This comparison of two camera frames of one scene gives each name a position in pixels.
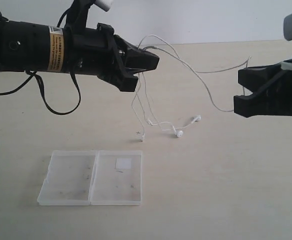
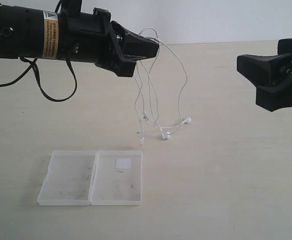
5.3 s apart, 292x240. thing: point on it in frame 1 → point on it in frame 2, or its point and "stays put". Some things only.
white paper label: x=123 y=163 stays put
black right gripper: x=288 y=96 → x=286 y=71
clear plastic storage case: x=93 y=177 stays put
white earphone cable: x=191 y=69 → x=165 y=136
